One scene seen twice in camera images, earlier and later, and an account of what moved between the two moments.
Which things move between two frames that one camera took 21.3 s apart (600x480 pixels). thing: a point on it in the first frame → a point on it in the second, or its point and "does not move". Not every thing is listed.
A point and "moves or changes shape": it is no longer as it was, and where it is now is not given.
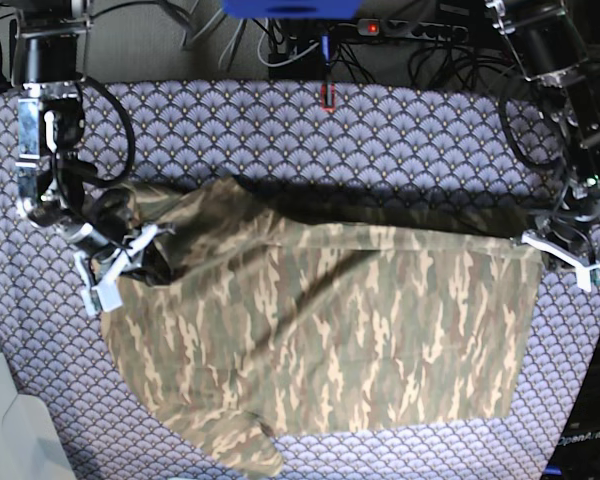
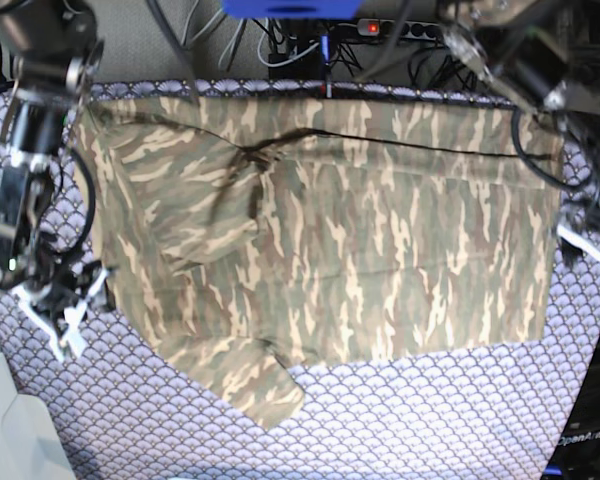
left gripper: (102, 220) → (69, 290)
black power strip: (425, 31) does not move
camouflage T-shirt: (249, 310) moves or changes shape
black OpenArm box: (590, 446) does not move
